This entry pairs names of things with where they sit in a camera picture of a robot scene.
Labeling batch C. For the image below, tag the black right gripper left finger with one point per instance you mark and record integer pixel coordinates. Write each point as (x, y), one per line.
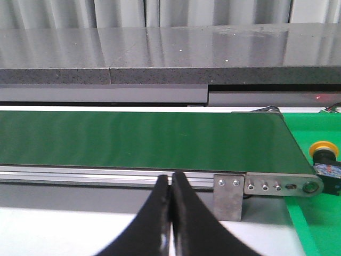
(149, 232)

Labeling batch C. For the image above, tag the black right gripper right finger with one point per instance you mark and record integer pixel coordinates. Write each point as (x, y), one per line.
(196, 230)

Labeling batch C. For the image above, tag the yellow black push button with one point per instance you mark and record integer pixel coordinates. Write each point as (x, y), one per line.
(326, 165)

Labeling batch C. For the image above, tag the steel mounting plate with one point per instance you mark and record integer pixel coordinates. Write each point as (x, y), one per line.
(228, 196)

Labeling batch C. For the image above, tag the green conveyor belt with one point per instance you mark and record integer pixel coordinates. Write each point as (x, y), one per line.
(246, 142)

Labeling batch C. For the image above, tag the green plastic tray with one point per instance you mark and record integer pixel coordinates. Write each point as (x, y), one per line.
(313, 201)

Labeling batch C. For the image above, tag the grey speckled stone slab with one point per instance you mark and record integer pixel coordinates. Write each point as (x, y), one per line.
(290, 53)

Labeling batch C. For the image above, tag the white pleated curtain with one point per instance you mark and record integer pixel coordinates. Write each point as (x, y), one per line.
(103, 14)

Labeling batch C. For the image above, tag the metal conveyor end bracket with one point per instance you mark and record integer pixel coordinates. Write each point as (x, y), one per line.
(282, 184)

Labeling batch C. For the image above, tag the aluminium conveyor side rail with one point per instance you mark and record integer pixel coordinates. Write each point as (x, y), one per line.
(83, 176)

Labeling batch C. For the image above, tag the grey rear guide rail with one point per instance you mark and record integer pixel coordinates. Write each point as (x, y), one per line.
(252, 95)

